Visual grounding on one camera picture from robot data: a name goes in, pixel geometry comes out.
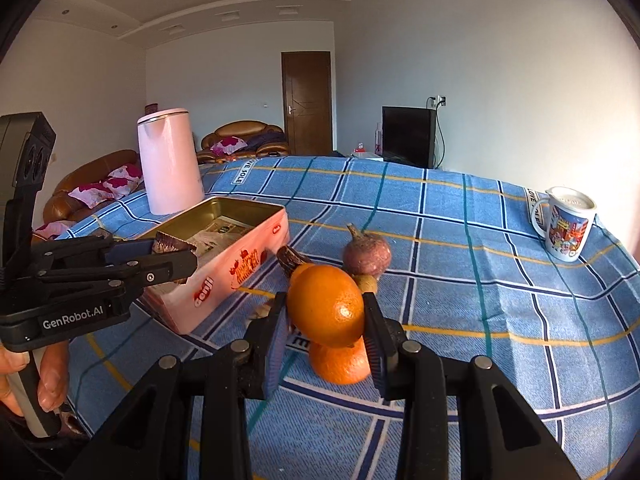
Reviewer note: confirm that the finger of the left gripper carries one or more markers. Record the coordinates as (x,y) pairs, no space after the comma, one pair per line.
(141,271)
(145,246)

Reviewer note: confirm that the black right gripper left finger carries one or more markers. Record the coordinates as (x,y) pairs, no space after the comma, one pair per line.
(148,434)

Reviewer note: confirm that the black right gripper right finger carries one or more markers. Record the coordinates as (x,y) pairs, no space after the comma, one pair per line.
(501,437)

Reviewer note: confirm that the pink metal tin box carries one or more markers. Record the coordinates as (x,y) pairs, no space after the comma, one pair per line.
(232,240)

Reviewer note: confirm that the dark brown fruit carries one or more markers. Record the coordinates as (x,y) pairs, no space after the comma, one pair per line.
(290,260)

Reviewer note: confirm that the large orange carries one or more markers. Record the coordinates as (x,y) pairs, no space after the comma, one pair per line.
(340,366)

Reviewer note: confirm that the small orange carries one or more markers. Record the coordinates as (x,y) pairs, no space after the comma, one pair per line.
(326,305)

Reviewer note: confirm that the purple round fruit with stem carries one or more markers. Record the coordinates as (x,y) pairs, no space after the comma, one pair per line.
(366,254)

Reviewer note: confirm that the small snack jar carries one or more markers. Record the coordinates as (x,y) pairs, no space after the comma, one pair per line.
(172,244)

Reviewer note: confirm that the person's left hand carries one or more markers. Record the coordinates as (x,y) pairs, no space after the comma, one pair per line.
(53,385)

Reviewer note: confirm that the pink floral cushion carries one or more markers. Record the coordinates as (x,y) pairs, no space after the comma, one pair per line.
(119,183)

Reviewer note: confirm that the brown leather sofa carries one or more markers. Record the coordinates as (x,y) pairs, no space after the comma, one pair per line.
(61,211)

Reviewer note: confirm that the pink electric kettle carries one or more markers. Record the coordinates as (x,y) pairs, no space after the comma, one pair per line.
(168,159)

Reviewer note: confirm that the brown leather armchair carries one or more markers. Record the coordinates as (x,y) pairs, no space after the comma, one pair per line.
(243,139)

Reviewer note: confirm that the small tan round fruit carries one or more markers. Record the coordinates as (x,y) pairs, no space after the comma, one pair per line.
(366,283)

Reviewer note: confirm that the white cartoon mug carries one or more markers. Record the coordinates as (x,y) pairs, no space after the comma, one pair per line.
(563,219)

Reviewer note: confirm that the brown wooden door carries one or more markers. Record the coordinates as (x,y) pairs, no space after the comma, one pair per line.
(307,101)

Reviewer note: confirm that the black television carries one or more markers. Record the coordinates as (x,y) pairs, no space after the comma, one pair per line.
(408,135)

